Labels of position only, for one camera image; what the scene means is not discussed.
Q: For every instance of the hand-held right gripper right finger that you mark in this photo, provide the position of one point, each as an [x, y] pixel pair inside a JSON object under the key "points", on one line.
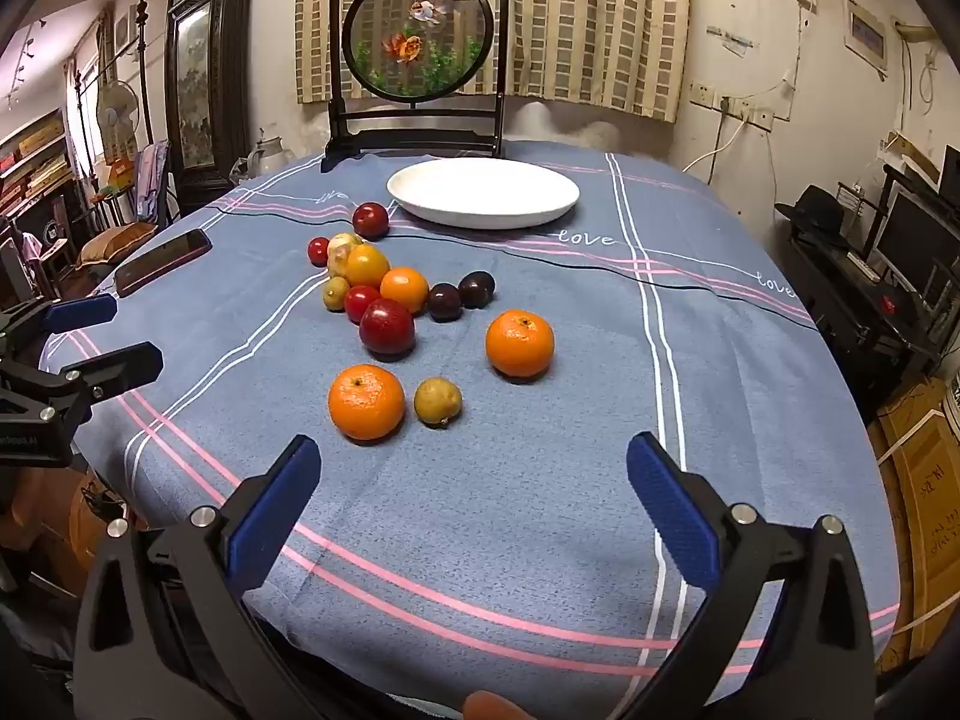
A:
{"points": [[671, 517]]}

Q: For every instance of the blue striped tablecloth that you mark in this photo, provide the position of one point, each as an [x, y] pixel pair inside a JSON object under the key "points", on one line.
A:
{"points": [[525, 480]]}

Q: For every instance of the orange persimmon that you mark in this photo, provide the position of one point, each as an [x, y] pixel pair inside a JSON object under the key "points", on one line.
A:
{"points": [[367, 266]]}

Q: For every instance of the bookshelf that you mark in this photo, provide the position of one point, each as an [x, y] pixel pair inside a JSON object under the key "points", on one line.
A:
{"points": [[34, 165]]}

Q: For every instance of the small red tomato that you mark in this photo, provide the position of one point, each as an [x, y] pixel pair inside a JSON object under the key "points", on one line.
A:
{"points": [[361, 303], [319, 250]]}

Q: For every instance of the black desk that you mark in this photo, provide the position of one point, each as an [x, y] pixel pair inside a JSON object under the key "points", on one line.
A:
{"points": [[862, 315]]}

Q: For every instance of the smooth orange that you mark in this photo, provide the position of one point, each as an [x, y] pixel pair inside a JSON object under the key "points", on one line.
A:
{"points": [[405, 289]]}

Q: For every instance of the white oval plate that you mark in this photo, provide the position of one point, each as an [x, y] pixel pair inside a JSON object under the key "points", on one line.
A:
{"points": [[484, 191]]}

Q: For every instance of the pale yellow fruit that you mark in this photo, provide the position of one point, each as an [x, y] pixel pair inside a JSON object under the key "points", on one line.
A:
{"points": [[349, 244], [337, 262]]}

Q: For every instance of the dark purple plum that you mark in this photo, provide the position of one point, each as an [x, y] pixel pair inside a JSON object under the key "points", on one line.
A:
{"points": [[476, 289], [444, 303]]}

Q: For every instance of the computer monitor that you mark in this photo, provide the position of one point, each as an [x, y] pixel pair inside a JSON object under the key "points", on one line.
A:
{"points": [[911, 240]]}

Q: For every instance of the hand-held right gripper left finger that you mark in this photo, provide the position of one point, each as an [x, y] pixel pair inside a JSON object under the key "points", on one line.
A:
{"points": [[274, 517]]}

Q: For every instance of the checked beige curtain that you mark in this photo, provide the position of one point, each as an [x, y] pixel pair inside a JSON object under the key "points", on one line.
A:
{"points": [[592, 22]]}

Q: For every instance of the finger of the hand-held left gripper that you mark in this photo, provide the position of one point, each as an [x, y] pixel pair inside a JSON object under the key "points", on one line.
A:
{"points": [[79, 313], [112, 369]]}

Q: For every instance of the mandarin orange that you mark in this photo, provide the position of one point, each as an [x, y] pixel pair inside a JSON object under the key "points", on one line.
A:
{"points": [[520, 343], [366, 403]]}

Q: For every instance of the black hat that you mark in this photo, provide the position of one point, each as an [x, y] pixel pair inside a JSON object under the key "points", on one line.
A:
{"points": [[816, 211]]}

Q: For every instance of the white kettle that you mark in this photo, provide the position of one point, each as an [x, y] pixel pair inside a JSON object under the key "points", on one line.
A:
{"points": [[268, 156]]}

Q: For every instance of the black smartphone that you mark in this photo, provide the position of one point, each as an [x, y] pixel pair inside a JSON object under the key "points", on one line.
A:
{"points": [[162, 262]]}

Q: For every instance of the round embroidered screen black frame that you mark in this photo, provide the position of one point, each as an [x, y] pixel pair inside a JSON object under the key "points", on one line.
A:
{"points": [[420, 52]]}

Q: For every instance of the dark wooden cabinet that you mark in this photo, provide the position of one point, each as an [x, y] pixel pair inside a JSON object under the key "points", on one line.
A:
{"points": [[225, 90]]}

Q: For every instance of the cardboard box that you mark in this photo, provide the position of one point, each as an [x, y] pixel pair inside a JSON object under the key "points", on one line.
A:
{"points": [[926, 510]]}

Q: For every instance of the white standing fan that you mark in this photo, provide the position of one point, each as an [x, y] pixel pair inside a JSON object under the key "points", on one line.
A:
{"points": [[117, 116]]}

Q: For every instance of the small yellow-green fruit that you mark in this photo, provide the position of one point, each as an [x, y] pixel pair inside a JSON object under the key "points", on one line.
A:
{"points": [[336, 293]]}

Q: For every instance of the chair with brown cushion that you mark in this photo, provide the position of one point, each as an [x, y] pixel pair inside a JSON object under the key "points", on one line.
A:
{"points": [[112, 241]]}

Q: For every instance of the yellow-green round fruit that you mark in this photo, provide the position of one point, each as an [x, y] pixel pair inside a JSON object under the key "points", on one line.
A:
{"points": [[438, 402]]}

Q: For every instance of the framed wall picture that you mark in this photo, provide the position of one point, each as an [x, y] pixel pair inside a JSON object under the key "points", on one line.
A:
{"points": [[868, 34]]}

